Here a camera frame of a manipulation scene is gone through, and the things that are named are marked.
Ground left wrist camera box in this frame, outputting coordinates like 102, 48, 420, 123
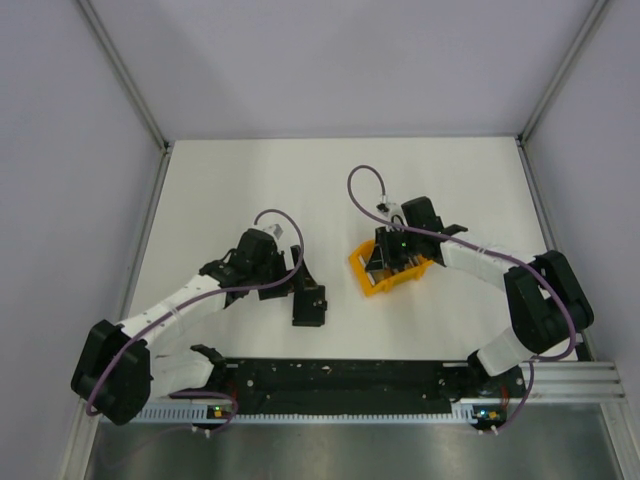
271, 224, 283, 240

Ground aluminium frame post right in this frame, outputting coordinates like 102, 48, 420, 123
517, 0, 613, 148

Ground stack of cards in bin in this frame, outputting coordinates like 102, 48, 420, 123
367, 263, 421, 284

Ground aluminium frame post left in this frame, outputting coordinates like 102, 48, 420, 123
73, 0, 170, 153

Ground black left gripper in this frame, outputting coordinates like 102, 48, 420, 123
250, 245, 316, 300

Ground black leather card holder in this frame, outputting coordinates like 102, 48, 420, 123
292, 285, 328, 327

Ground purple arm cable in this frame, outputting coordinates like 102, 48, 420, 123
85, 208, 305, 437
347, 164, 576, 436

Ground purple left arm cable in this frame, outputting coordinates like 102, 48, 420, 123
85, 208, 305, 437

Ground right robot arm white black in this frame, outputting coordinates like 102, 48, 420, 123
356, 197, 594, 396

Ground yellow plastic bin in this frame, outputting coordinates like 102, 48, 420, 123
348, 240, 435, 297

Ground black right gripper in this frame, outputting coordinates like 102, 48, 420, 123
365, 226, 422, 273

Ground aluminium frame post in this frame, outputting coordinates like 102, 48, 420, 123
517, 0, 613, 148
73, 0, 170, 153

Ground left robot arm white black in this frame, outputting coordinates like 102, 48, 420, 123
70, 226, 306, 425

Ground grey slotted cable duct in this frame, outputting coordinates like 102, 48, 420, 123
129, 402, 504, 425

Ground aluminium frame rail front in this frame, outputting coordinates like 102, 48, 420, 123
79, 361, 629, 402

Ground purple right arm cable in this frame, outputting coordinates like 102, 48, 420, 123
347, 164, 576, 436

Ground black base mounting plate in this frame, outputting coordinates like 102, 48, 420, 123
169, 356, 531, 414

